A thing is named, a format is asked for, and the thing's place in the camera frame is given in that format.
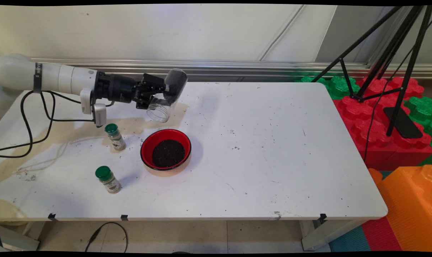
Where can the red floor mat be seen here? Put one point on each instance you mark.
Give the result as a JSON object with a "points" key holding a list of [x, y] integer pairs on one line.
{"points": [[380, 235]]}

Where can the green foam block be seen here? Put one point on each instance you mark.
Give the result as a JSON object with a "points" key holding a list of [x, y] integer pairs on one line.
{"points": [[339, 87], [423, 110]]}

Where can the dark grains heap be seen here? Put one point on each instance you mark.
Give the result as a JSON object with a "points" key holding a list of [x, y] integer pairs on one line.
{"points": [[168, 153]]}

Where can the black tripod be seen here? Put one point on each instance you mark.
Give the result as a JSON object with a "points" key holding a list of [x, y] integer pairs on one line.
{"points": [[414, 53]]}

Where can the teal floor mat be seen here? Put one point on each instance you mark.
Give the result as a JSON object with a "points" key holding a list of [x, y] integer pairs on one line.
{"points": [[349, 241]]}

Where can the white table leg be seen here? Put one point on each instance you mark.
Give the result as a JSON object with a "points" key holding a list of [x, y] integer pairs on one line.
{"points": [[326, 235]]}

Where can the green cap spice bottle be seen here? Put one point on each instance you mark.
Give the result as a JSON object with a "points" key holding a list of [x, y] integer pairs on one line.
{"points": [[110, 184], [118, 141]]}

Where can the clear plastic jar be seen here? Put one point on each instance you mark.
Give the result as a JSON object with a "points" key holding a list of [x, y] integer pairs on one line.
{"points": [[162, 109]]}

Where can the red bowl black rim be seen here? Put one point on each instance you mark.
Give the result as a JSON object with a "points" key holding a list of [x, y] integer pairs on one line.
{"points": [[148, 142]]}

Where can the white silver wrist camera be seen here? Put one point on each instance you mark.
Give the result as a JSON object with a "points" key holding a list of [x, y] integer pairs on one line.
{"points": [[99, 114]]}

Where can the aluminium wall rail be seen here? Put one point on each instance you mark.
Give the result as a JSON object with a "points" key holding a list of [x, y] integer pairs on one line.
{"points": [[237, 67]]}

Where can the black flat plate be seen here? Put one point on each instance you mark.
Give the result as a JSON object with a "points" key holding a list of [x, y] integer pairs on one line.
{"points": [[403, 125]]}

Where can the grey metal base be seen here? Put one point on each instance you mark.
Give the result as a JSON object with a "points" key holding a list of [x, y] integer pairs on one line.
{"points": [[17, 241]]}

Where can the red foam block stack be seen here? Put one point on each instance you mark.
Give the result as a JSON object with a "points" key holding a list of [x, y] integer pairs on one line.
{"points": [[380, 142]]}

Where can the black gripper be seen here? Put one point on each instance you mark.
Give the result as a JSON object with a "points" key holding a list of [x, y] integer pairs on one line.
{"points": [[117, 87]]}

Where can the orange foam block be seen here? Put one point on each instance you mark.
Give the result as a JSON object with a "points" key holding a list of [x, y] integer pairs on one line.
{"points": [[408, 203]]}

